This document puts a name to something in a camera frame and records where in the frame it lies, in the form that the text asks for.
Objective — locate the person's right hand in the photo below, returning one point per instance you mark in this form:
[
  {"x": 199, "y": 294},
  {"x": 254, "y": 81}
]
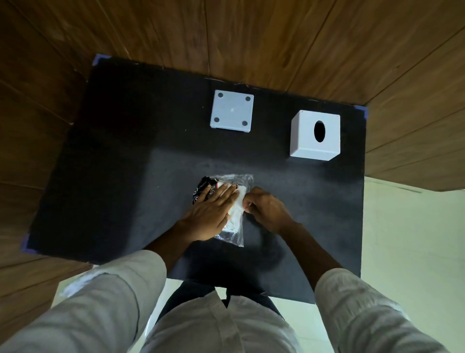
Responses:
[{"x": 269, "y": 211}]

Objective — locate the person's left hand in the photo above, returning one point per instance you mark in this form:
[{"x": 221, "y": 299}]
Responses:
[{"x": 207, "y": 217}]

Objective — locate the person's left middle finger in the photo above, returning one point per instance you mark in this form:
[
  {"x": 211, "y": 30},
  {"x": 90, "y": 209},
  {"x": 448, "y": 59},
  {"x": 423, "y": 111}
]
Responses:
[{"x": 224, "y": 193}]

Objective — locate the person's left little finger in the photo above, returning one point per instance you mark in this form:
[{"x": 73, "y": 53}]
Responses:
[{"x": 205, "y": 194}]

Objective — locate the person's right fingers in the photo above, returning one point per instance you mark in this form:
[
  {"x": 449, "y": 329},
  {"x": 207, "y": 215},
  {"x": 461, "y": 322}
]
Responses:
[{"x": 252, "y": 199}]

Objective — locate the clear plastic tissue packet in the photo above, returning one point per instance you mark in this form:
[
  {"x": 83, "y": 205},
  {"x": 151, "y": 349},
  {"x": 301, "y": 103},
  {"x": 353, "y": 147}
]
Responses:
[{"x": 238, "y": 212}]

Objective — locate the person's left forearm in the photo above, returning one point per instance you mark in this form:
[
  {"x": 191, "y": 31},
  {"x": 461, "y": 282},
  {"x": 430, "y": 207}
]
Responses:
[{"x": 170, "y": 243}]

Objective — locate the person's right forearm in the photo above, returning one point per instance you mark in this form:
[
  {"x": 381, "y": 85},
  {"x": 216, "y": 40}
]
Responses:
[{"x": 311, "y": 251}]

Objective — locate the white tissue box cover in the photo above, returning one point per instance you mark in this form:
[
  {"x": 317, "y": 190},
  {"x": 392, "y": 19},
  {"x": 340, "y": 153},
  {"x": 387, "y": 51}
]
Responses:
[{"x": 308, "y": 142}]

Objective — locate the black table mat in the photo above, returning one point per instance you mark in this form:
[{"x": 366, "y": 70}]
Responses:
[{"x": 127, "y": 163}]

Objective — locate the dark trousers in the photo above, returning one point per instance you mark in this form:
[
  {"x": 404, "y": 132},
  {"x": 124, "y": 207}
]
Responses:
[{"x": 189, "y": 292}]

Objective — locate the white shirt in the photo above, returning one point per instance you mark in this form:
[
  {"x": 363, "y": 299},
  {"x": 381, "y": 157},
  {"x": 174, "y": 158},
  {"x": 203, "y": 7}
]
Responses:
[{"x": 218, "y": 327}]

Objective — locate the blue tape piece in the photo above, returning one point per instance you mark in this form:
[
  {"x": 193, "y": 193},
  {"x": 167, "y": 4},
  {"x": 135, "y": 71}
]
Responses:
[
  {"x": 361, "y": 111},
  {"x": 27, "y": 244},
  {"x": 101, "y": 59}
]

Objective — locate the white square base plate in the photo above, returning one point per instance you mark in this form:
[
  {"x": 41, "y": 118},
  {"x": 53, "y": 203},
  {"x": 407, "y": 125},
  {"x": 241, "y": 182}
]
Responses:
[{"x": 231, "y": 111}]

